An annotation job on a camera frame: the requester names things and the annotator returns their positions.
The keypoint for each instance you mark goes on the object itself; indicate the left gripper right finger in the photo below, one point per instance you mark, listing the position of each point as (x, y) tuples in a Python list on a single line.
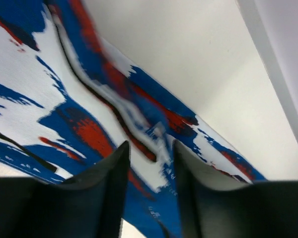
[(214, 205)]

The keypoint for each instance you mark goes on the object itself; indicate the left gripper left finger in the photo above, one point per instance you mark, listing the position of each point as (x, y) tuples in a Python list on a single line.
[(87, 205)]

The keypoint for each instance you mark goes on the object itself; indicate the blue white red patterned trousers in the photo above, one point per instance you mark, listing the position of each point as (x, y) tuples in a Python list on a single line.
[(68, 99)]

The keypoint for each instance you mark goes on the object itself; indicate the back table edge rail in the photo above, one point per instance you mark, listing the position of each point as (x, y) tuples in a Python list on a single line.
[(273, 26)]

